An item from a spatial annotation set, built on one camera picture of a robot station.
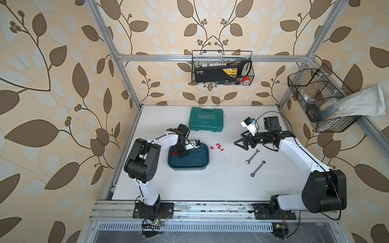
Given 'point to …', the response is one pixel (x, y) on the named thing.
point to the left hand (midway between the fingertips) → (184, 150)
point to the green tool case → (208, 119)
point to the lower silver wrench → (253, 174)
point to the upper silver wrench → (248, 161)
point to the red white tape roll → (246, 81)
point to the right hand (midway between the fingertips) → (239, 138)
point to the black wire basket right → (318, 93)
